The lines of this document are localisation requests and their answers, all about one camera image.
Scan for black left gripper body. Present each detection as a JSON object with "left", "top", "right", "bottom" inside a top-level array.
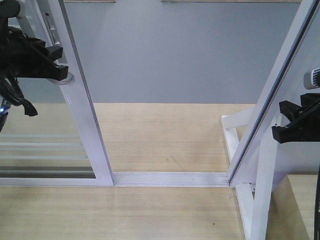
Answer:
[{"left": 0, "top": 0, "right": 47, "bottom": 78}]

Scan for white door frame post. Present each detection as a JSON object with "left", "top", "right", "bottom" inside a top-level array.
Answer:
[{"left": 227, "top": 0, "right": 320, "bottom": 188}]

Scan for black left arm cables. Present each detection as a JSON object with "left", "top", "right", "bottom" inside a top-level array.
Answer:
[{"left": 0, "top": 74, "right": 39, "bottom": 117}]

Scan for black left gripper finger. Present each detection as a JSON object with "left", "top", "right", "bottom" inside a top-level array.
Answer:
[
  {"left": 15, "top": 64, "right": 69, "bottom": 81},
  {"left": 34, "top": 38, "right": 63, "bottom": 61}
]

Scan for aluminium door floor track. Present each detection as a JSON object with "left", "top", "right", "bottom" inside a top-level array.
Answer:
[{"left": 113, "top": 171, "right": 229, "bottom": 188}]

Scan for white triangular support bracket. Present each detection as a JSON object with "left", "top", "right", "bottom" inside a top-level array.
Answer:
[{"left": 221, "top": 107, "right": 281, "bottom": 240}]

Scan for light plywood box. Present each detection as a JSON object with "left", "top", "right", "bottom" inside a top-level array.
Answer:
[{"left": 266, "top": 174, "right": 317, "bottom": 240}]

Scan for plywood base platform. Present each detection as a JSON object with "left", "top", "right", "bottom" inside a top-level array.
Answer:
[{"left": 0, "top": 102, "right": 320, "bottom": 240}]

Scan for white sliding glass door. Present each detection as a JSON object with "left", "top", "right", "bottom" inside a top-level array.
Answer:
[{"left": 0, "top": 0, "right": 114, "bottom": 186}]

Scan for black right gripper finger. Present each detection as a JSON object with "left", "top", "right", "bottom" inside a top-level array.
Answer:
[
  {"left": 271, "top": 118, "right": 320, "bottom": 144},
  {"left": 279, "top": 100, "right": 304, "bottom": 122}
]

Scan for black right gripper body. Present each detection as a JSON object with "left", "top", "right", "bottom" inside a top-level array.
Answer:
[{"left": 300, "top": 93, "right": 320, "bottom": 142}]

